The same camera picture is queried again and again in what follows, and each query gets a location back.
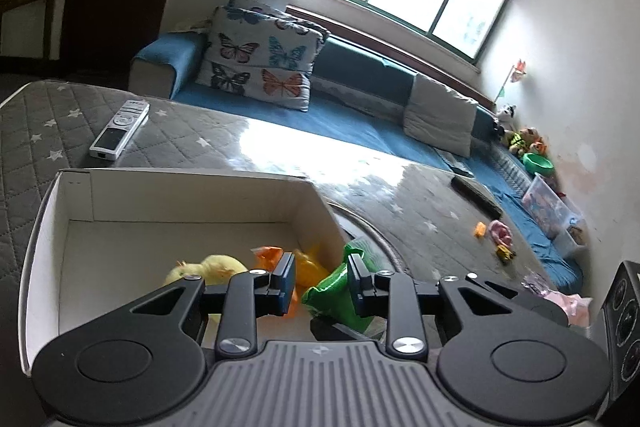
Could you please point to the black remote control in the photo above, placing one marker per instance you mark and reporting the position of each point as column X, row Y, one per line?
column 475, row 196

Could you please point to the white cushion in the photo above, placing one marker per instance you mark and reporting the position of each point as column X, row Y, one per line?
column 440, row 117

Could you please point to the colourful pinwheel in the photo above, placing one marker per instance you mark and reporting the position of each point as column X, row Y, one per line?
column 517, row 72

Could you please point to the green bowl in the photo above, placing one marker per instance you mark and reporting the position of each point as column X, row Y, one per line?
column 539, row 164

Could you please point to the yellow toy car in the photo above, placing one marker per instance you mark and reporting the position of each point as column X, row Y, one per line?
column 505, row 253

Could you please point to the grey cardboard box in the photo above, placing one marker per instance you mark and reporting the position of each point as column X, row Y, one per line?
column 150, row 197

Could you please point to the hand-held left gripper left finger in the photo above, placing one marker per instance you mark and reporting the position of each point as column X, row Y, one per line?
column 288, row 284

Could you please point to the pile of stuffed toys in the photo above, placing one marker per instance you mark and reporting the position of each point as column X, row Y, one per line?
column 527, row 141

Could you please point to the glass turntable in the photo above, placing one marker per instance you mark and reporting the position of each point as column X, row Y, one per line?
column 370, row 232

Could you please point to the grey remote control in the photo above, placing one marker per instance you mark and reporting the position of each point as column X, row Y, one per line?
column 460, row 168

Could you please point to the pink bag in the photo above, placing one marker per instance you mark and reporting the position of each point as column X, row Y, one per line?
column 570, row 309

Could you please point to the green snack packet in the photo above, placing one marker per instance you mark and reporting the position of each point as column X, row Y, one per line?
column 330, row 287

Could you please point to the dark wooden sideboard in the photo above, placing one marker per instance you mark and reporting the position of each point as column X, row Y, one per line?
column 25, row 22

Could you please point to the pink toy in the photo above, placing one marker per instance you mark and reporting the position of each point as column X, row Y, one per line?
column 500, row 233

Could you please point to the white remote control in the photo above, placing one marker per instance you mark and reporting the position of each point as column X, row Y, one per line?
column 120, row 129

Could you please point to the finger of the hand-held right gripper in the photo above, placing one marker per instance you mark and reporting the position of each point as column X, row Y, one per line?
column 335, row 332
column 535, row 304

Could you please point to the clear plastic storage box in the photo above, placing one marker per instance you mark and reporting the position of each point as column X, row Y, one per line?
column 547, row 207

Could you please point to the large yellow rubber toy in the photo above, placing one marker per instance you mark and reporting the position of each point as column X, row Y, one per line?
column 307, row 274

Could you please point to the small yellow toy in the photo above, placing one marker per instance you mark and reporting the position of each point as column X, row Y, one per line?
column 480, row 230

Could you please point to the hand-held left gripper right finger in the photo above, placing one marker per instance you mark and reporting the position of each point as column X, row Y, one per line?
column 356, row 284

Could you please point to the yellow plush chick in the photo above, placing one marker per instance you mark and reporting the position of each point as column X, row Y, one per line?
column 215, row 267

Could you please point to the black and white plush dog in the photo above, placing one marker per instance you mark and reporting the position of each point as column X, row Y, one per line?
column 506, row 117

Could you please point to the blue sofa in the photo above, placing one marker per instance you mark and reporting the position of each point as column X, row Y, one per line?
column 350, row 72

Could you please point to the butterfly print pillow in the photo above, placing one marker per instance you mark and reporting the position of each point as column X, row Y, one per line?
column 245, row 2
column 250, row 57

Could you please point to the grey quilted desktop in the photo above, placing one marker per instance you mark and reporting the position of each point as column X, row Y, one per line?
column 200, row 127

